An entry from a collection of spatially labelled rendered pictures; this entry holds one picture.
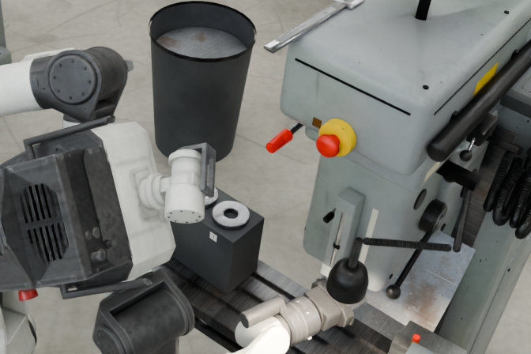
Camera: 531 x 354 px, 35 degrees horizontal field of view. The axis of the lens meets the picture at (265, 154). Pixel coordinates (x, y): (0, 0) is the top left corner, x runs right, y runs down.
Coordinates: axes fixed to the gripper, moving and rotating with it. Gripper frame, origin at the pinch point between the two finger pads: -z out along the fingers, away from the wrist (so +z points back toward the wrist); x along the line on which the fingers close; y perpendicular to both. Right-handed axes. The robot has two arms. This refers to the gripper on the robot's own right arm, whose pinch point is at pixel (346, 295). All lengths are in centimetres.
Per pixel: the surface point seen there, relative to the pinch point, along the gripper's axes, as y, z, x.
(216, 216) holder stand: -0.7, 12.3, 34.3
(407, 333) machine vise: 12.0, -13.6, -9.5
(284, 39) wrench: -72, 27, 3
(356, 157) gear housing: -47.8, 12.3, -3.8
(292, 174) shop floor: 116, -110, 137
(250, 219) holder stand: 0.5, 4.8, 30.7
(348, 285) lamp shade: -32.5, 21.9, -17.0
